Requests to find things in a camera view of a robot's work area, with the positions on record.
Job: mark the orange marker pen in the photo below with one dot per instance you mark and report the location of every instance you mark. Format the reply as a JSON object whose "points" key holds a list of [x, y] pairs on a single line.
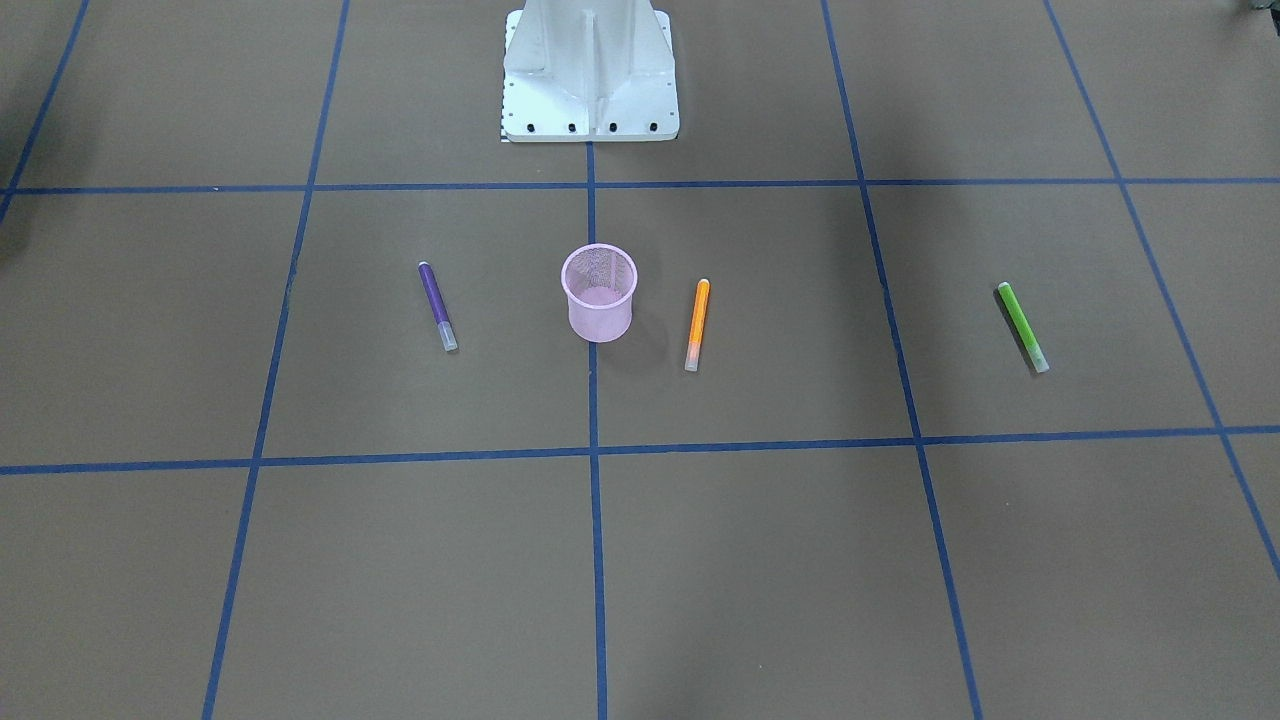
{"points": [[698, 320]]}

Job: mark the purple marker pen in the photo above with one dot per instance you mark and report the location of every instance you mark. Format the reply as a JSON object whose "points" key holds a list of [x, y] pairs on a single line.
{"points": [[438, 308]]}

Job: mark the green marker pen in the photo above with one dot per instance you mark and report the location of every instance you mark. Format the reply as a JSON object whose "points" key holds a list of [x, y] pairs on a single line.
{"points": [[1021, 327]]}

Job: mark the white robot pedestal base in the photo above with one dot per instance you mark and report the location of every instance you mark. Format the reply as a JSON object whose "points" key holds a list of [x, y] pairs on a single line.
{"points": [[589, 71]]}

